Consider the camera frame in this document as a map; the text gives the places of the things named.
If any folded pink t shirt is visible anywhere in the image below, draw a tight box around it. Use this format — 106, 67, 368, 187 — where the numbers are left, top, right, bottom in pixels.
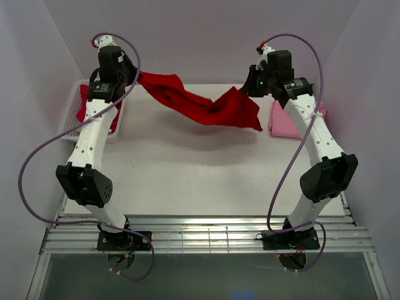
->
268, 100, 316, 139

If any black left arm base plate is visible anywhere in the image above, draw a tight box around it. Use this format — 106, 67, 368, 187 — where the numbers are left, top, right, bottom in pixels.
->
96, 231, 151, 252

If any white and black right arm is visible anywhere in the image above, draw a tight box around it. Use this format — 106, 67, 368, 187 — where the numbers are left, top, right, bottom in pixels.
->
241, 45, 358, 250

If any crimson shirt in basket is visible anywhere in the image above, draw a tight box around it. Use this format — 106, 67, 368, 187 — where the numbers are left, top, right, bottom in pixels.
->
76, 84, 121, 134

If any white plastic basket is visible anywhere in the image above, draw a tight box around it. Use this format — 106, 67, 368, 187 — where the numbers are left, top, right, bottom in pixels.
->
59, 79, 125, 144

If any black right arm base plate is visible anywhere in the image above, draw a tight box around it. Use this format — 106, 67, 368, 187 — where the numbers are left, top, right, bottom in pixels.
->
259, 228, 320, 250

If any red t shirt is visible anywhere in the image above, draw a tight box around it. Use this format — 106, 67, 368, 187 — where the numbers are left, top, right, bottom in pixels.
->
138, 72, 263, 132

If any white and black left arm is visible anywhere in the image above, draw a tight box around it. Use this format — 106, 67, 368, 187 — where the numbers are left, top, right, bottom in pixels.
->
56, 45, 136, 250

